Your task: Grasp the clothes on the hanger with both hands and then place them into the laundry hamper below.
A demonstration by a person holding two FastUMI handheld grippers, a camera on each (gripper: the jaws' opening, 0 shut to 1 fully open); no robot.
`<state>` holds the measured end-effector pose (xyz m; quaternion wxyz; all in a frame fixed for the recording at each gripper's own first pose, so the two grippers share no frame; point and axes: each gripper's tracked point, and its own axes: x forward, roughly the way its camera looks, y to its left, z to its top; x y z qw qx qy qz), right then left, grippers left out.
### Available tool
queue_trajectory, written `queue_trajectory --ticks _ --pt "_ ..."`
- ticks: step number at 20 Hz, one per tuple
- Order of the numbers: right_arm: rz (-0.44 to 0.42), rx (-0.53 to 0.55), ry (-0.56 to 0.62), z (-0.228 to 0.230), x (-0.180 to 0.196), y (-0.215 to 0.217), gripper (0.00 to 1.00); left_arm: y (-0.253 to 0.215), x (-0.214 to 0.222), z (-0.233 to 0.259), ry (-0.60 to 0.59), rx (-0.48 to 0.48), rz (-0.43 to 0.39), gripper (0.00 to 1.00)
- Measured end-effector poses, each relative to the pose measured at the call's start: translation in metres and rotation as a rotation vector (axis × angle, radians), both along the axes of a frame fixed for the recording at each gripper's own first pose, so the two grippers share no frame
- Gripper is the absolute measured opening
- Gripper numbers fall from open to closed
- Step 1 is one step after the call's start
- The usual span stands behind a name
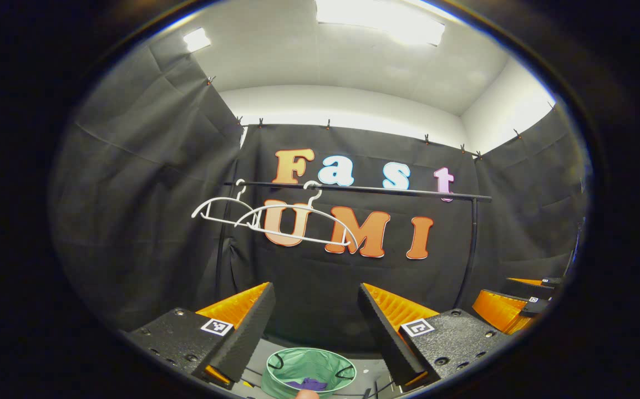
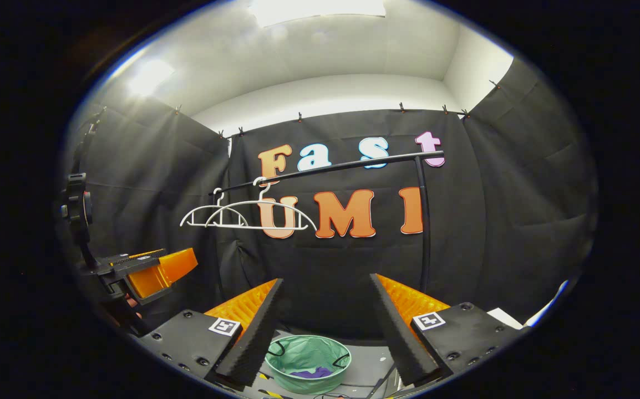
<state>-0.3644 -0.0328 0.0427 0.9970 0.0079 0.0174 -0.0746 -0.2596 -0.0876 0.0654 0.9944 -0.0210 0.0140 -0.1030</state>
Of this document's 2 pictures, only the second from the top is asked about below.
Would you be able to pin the green laundry hamper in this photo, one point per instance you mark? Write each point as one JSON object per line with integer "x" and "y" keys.
{"x": 298, "y": 354}

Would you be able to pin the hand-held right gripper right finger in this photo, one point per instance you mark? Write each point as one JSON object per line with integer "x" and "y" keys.
{"x": 395, "y": 338}

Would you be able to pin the row of small backdrop clips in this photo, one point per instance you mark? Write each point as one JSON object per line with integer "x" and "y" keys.
{"x": 299, "y": 117}

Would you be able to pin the white plastic hanger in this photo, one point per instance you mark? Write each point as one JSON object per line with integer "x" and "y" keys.
{"x": 259, "y": 201}
{"x": 218, "y": 205}

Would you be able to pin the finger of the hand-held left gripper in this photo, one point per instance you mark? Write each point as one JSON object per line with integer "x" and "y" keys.
{"x": 153, "y": 277}
{"x": 115, "y": 259}

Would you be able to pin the black clothes rack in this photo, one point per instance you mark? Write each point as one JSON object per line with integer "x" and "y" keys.
{"x": 425, "y": 221}

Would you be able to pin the square ceiling light panel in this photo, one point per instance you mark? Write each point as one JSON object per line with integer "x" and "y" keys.
{"x": 151, "y": 76}

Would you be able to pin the purple ribbed shirt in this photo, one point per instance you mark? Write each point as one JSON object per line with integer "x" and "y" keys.
{"x": 311, "y": 373}

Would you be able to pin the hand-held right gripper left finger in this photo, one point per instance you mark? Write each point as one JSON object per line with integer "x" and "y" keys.
{"x": 253, "y": 338}

